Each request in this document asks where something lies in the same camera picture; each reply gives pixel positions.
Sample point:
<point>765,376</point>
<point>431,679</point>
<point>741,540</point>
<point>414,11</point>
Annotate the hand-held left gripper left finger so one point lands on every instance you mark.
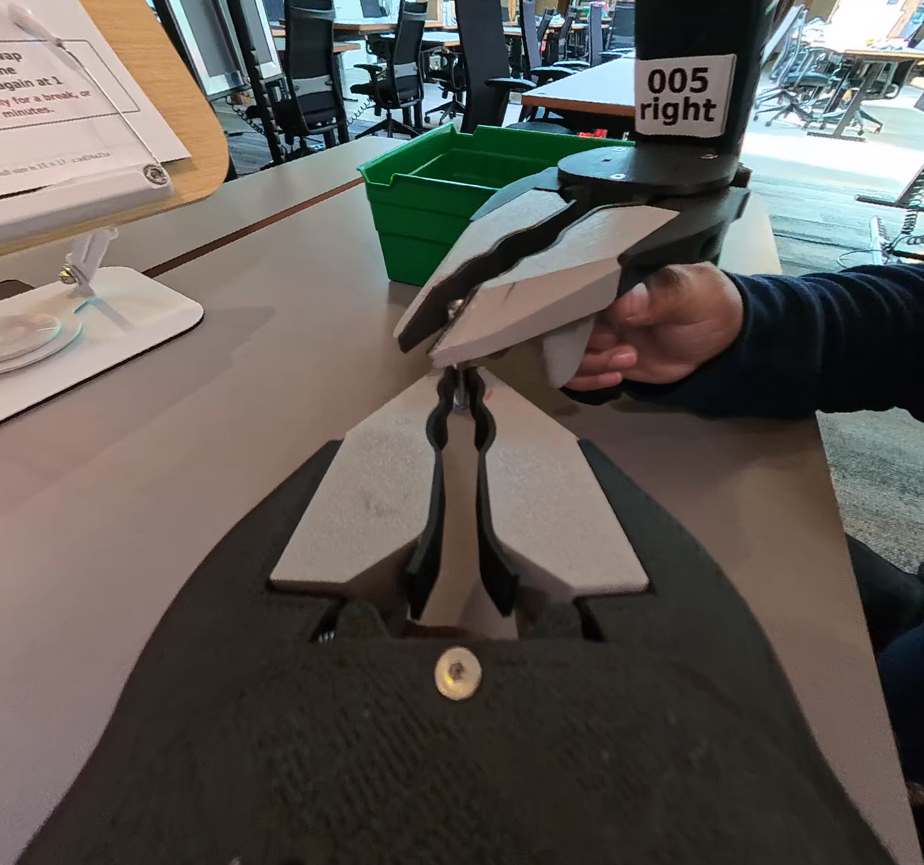
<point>361,504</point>

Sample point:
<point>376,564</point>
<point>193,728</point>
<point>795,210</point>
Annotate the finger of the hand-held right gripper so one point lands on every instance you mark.
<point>498,222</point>
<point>548,294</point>

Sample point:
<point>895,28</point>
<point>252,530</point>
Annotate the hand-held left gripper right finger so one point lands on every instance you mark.
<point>548,504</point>

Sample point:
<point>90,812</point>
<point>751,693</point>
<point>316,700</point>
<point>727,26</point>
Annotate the green plastic bin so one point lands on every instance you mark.
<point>411,222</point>

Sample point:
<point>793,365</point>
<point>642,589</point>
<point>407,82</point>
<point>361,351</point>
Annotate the silver bolt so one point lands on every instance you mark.
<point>458,392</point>

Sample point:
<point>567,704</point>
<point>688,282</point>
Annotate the person's right forearm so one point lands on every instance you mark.
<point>830,345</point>

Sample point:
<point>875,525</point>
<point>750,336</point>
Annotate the person's right hand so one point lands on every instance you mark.
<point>671,323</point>

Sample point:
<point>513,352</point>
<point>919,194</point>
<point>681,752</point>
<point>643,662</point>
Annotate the cluster of distant office chairs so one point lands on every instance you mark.
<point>570,34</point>

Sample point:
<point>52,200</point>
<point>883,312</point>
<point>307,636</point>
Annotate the wooden-edged office table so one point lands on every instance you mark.
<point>585,89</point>

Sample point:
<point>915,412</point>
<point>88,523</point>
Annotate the black office chair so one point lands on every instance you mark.
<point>310,49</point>
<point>408,42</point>
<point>480,34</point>

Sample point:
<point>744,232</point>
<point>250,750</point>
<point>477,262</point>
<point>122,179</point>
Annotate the white sign stand base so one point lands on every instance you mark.
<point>130,331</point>

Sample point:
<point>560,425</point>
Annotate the grey panel on black stand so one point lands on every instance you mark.
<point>261,6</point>
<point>195,6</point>

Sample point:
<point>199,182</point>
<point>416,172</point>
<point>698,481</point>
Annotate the wooden instruction sign board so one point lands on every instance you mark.
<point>144,85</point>

